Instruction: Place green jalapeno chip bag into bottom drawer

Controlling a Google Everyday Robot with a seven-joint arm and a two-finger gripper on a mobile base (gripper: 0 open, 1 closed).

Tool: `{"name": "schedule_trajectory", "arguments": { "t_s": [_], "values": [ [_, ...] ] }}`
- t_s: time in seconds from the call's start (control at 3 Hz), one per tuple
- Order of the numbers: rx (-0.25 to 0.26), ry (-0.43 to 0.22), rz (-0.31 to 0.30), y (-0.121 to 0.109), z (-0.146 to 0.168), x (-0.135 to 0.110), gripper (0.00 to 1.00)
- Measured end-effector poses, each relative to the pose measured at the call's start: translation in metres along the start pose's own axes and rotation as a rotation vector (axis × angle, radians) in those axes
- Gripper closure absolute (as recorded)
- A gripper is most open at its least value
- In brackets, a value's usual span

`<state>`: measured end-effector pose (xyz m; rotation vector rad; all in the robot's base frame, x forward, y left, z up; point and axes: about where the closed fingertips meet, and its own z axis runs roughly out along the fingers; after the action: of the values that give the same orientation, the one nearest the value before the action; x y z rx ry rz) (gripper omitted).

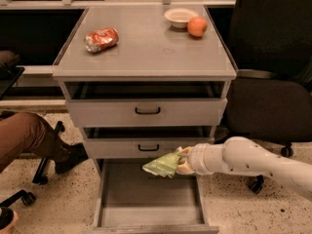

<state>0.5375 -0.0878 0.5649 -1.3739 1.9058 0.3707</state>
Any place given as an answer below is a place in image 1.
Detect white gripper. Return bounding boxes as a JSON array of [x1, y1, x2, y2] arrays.
[[176, 143, 223, 176]]

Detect green jalapeno chip bag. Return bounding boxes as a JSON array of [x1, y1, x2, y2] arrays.
[[142, 148, 180, 178]]

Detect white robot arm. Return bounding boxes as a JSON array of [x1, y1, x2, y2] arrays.
[[176, 136, 312, 201]]

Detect bottom grey open drawer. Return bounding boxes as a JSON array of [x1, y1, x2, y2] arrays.
[[86, 159, 219, 234]]

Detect middle grey drawer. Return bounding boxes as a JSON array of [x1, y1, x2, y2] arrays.
[[84, 126, 214, 159]]

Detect grey drawer cabinet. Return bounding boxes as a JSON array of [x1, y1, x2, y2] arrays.
[[52, 4, 238, 168]]

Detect top grey drawer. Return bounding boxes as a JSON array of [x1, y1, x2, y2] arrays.
[[65, 82, 227, 127]]

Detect red crumpled chip bag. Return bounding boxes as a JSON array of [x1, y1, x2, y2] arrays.
[[84, 27, 119, 54]]

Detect black shoe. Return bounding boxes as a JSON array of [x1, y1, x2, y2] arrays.
[[55, 143, 88, 175]]

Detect orange fruit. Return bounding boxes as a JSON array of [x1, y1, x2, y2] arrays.
[[187, 17, 208, 37]]

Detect white paper bowl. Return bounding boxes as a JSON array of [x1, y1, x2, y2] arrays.
[[164, 8, 198, 29]]

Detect black office chair right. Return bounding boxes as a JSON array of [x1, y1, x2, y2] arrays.
[[211, 0, 312, 195]]

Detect black office chair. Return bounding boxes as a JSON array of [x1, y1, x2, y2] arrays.
[[0, 121, 65, 208], [211, 0, 312, 195]]

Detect black office chair left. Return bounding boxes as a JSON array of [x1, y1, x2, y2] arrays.
[[0, 121, 65, 208]]

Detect person leg brown trousers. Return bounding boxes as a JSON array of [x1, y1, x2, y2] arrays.
[[0, 112, 69, 173]]

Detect shoe at bottom left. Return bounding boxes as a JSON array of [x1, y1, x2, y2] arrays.
[[0, 207, 19, 234]]

